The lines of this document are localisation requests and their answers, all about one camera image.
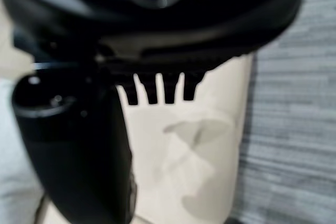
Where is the light grey cushion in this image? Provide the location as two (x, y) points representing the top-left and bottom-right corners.
(0, 78), (45, 224)

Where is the cream printed cushion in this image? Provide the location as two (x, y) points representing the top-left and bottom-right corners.
(0, 11), (257, 224)

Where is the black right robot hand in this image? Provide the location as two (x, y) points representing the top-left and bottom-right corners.
(0, 0), (316, 224)

